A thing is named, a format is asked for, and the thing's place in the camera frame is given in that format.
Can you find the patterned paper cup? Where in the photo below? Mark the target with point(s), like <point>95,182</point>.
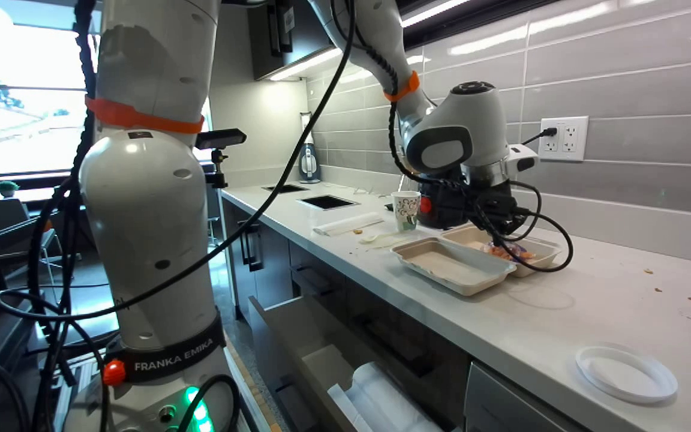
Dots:
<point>406,213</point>

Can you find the orange chip on paper towel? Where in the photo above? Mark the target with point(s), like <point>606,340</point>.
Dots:
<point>358,231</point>

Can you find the clear glass bottle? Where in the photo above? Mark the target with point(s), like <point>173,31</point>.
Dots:
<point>308,157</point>

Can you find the dark wall cabinet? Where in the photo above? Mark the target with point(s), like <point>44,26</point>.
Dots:
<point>288,37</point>

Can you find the white wall outlet black plug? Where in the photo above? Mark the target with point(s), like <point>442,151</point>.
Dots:
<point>563,139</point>

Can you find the black square counter panel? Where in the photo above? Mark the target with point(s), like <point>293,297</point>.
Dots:
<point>287,188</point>

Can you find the bright window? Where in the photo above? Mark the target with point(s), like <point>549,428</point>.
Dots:
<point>19,104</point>

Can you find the white round plastic lid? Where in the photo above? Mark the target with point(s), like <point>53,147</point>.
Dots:
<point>602,386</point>

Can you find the white paper roll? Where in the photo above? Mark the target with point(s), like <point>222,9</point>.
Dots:
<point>342,410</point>
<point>394,399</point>

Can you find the black camera on stand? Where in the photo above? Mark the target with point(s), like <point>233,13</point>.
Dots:
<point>219,140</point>

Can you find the small green plant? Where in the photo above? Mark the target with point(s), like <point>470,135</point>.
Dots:
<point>7,188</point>

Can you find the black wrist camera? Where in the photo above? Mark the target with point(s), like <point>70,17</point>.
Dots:
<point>449,190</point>

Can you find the orange snack piece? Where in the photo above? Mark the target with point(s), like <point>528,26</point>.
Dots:
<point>515,253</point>

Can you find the open cabinet drawer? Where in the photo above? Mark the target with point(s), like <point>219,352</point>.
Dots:
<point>282,338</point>

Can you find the white folded paper towel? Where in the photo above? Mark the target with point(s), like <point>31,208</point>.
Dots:
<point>346,225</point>

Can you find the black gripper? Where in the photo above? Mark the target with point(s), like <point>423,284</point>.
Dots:
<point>496,208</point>

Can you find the beige takeaway clamshell container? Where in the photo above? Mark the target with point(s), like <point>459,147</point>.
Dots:
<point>449,267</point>

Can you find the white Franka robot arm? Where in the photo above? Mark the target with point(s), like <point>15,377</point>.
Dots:
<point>146,208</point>

